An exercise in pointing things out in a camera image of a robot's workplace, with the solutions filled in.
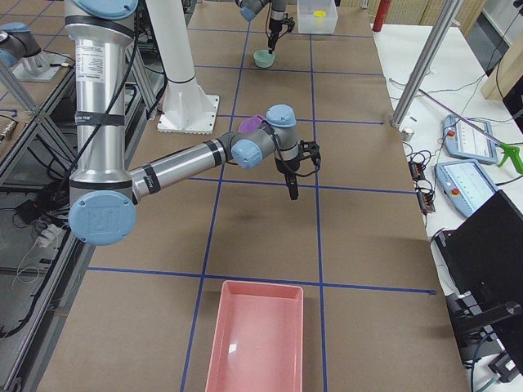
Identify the red fire extinguisher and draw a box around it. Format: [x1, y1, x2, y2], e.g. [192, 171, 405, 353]
[373, 0, 391, 33]

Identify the black monitor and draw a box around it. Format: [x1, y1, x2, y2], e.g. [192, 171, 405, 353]
[436, 189, 522, 369]

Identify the black monitor stand clamp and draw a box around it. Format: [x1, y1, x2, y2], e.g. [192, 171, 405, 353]
[445, 292, 522, 363]

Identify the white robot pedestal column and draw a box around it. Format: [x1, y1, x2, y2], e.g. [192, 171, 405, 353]
[146, 0, 220, 134]

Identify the far blue teach pendant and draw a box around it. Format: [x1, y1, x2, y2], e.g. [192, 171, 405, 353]
[442, 114, 498, 165]

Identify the near blue teach pendant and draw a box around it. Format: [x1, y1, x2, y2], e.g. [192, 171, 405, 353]
[435, 158, 498, 218]

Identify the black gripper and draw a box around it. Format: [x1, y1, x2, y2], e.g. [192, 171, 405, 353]
[268, 11, 287, 55]
[274, 145, 300, 200]

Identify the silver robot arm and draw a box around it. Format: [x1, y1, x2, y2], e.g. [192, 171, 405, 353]
[65, 1, 301, 246]
[235, 0, 295, 54]

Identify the small silver metal cup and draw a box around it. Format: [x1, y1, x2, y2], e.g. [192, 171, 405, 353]
[400, 127, 415, 142]

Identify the purple cloth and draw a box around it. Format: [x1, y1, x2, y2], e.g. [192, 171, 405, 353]
[237, 114, 265, 134]

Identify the far orange black connector box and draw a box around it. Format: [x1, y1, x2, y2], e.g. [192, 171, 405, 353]
[408, 162, 426, 181]

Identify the aluminium frame post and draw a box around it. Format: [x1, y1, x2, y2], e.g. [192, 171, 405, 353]
[390, 0, 463, 128]

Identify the green plastic bowl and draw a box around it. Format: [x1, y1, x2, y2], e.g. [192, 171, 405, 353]
[253, 50, 275, 69]

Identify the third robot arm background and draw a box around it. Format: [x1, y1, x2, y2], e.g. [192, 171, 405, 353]
[1, 22, 61, 82]

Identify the orange black connector box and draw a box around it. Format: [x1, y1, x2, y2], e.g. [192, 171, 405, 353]
[416, 189, 436, 216]
[408, 162, 426, 181]

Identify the near orange black connector box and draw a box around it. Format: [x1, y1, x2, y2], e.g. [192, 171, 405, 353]
[416, 189, 436, 216]

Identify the blue teach pendant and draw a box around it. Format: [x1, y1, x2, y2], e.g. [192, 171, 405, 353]
[435, 158, 498, 218]
[442, 114, 498, 165]

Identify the clear plastic storage box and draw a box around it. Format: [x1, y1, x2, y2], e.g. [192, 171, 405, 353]
[297, 0, 338, 34]

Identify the green handled reacher grabber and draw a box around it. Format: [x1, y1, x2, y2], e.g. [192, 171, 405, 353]
[418, 88, 523, 175]

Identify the pink plastic tray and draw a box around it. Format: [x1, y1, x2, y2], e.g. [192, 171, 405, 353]
[205, 280, 304, 391]

